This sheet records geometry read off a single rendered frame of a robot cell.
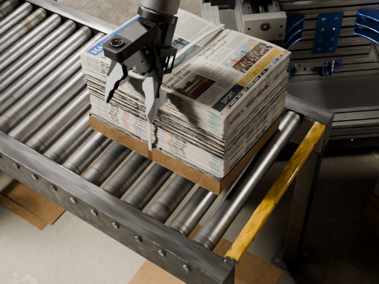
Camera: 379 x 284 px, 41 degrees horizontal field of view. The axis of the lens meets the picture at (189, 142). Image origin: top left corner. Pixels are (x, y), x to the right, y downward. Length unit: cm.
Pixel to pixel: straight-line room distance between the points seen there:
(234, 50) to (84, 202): 49
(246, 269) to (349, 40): 92
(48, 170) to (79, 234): 86
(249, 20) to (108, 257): 103
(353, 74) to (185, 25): 123
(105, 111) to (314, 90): 124
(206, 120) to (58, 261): 122
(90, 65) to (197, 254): 47
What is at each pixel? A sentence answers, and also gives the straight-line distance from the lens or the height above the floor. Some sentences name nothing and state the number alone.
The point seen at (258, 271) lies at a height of 0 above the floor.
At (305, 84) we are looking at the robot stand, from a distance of 228.
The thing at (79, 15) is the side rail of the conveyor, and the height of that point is 80.
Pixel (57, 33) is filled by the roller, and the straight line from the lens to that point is 168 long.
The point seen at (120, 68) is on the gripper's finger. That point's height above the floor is 111.
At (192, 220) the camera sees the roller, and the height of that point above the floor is 79.
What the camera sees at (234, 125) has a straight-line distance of 103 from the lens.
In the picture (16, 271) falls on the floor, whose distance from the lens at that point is 213.
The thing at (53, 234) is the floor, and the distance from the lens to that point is 216.
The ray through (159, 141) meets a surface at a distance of 114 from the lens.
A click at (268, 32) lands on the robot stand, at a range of 171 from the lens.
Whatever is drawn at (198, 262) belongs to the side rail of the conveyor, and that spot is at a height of 80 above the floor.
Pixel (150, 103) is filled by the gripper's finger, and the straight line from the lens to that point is 98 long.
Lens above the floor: 178
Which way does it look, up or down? 50 degrees down
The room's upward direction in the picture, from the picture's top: 5 degrees counter-clockwise
